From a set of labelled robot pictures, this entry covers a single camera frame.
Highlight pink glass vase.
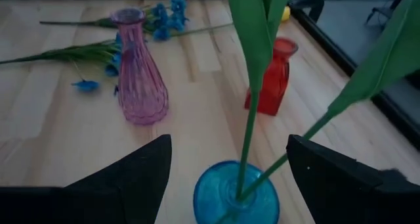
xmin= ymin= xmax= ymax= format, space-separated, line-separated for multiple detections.
xmin=110 ymin=7 xmax=170 ymax=125

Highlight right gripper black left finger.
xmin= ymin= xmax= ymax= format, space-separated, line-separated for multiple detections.
xmin=0 ymin=134 xmax=173 ymax=224

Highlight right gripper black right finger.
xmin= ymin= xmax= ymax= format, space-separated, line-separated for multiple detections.
xmin=286 ymin=134 xmax=420 ymax=224

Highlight teal glass vase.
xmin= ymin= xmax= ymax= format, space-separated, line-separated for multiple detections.
xmin=193 ymin=160 xmax=280 ymax=224

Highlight blue artificial flower bunch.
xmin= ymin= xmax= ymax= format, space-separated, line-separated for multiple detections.
xmin=39 ymin=0 xmax=190 ymax=43
xmin=0 ymin=33 xmax=123 ymax=94

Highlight red glass vase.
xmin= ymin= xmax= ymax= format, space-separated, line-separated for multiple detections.
xmin=244 ymin=37 xmax=299 ymax=116

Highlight green artificial flower stems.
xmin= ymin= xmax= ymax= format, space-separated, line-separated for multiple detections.
xmin=241 ymin=0 xmax=420 ymax=201

